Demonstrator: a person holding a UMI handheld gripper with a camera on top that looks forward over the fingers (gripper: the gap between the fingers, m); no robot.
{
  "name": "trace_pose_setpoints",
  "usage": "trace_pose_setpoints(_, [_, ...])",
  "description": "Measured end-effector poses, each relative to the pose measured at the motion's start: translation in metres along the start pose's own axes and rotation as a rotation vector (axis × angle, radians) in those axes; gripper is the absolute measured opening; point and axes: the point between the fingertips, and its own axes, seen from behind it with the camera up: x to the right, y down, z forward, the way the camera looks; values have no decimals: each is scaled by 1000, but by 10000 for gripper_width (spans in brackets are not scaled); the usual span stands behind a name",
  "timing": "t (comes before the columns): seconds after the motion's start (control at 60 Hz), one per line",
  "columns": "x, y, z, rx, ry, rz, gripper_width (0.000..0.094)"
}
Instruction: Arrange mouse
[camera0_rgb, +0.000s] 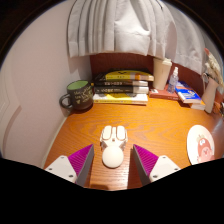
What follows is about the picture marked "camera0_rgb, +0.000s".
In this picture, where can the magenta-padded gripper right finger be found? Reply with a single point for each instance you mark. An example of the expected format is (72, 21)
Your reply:
(163, 166)

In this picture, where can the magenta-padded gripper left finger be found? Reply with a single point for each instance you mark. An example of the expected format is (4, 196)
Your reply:
(61, 166)

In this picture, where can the white computer mouse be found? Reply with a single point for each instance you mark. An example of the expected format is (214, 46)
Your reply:
(112, 155)

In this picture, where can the round white cartoon mouse pad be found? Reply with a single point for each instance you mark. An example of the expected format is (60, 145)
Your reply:
(198, 141)

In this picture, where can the orange and white book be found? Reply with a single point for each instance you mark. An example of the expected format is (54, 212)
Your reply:
(199, 106)

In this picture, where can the red book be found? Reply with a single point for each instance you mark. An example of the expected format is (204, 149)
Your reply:
(161, 94)

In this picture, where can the dark mug with green inside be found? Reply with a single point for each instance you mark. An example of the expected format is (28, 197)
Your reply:
(81, 96)

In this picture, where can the blue book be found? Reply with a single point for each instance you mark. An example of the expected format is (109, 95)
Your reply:
(188, 93)

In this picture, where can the yellow and white book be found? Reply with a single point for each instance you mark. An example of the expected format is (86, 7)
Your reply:
(120, 98)

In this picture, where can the white ceramic vase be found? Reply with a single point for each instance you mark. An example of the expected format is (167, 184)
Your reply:
(210, 96)

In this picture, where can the clear spray bottle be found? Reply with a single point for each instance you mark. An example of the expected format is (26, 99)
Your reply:
(172, 81)

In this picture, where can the cream tumbler with lid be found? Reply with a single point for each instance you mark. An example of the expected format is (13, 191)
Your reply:
(161, 75)

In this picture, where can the thin black book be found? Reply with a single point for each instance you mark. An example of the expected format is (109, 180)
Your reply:
(121, 83)

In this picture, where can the yellow and black book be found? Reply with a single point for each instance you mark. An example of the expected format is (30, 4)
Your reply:
(125, 75)

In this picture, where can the white and pink flowers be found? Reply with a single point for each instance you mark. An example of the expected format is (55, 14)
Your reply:
(213, 65)

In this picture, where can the white pleated curtain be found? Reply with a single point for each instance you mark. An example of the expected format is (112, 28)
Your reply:
(133, 26)

